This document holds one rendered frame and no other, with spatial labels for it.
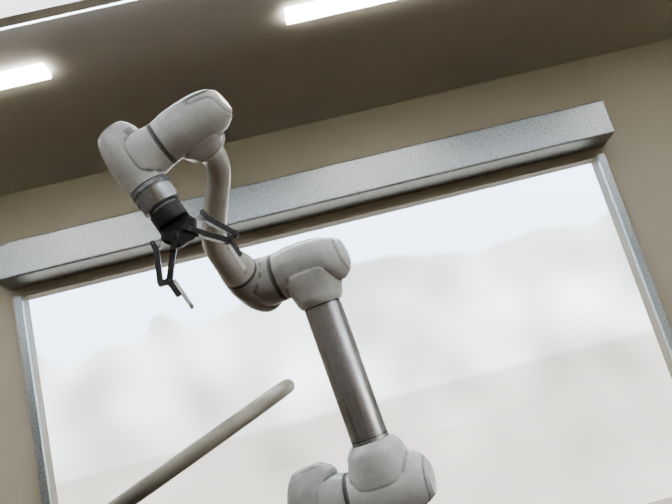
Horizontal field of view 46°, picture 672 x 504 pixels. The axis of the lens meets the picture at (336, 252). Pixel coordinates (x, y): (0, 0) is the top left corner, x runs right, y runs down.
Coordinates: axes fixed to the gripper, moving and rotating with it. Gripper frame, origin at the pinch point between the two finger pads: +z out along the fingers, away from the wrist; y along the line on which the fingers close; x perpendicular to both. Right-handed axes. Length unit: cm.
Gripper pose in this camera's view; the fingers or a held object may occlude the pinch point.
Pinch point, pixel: (216, 285)
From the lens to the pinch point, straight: 169.2
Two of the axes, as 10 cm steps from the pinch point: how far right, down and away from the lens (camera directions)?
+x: 1.4, -2.2, -9.7
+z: 5.7, 8.1, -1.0
